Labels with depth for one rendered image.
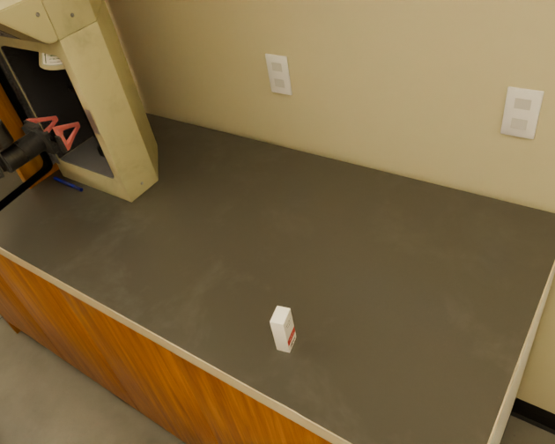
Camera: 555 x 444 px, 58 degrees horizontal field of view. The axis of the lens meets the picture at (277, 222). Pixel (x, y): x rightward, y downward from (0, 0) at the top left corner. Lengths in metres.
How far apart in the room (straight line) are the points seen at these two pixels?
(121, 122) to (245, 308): 0.61
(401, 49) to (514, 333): 0.65
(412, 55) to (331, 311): 0.60
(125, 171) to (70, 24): 0.39
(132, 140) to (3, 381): 1.47
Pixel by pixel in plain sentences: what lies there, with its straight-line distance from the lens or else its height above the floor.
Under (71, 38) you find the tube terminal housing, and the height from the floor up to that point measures 1.40.
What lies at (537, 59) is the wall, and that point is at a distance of 1.16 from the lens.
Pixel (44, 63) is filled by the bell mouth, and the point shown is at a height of 1.33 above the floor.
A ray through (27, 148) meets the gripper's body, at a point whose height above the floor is 1.18.
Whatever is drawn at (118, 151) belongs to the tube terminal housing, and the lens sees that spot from 1.41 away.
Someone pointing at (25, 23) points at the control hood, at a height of 1.47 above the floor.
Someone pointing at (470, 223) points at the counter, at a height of 0.94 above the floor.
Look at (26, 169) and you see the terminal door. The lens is 1.63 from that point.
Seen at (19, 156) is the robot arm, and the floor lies 1.17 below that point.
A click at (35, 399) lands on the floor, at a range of 2.44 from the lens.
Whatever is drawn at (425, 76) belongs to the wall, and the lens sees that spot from 1.24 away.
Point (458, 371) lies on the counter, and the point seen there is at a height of 0.94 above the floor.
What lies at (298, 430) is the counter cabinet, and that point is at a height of 0.79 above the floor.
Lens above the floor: 1.77
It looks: 41 degrees down
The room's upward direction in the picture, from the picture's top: 11 degrees counter-clockwise
